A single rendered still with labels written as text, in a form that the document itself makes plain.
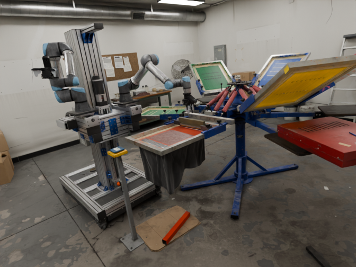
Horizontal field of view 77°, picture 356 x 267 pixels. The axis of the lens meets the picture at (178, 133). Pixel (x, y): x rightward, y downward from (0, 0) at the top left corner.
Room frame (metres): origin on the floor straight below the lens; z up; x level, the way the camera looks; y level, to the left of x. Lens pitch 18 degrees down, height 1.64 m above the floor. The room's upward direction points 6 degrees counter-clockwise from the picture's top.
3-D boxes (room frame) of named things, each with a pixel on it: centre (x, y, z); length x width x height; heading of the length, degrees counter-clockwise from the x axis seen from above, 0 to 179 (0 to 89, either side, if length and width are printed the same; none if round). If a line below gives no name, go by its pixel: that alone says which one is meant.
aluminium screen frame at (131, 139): (2.08, 0.02, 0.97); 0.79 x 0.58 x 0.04; 129
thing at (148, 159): (1.90, 0.25, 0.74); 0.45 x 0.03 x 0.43; 39
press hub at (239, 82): (2.74, -0.80, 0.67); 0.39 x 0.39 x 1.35
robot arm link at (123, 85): (2.58, 0.54, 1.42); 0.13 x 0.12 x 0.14; 144
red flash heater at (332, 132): (1.34, -1.02, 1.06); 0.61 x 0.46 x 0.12; 9
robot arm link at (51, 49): (2.20, 1.05, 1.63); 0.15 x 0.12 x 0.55; 106
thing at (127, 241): (1.82, 0.54, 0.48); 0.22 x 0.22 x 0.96; 39
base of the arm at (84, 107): (2.24, 0.92, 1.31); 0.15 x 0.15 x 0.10
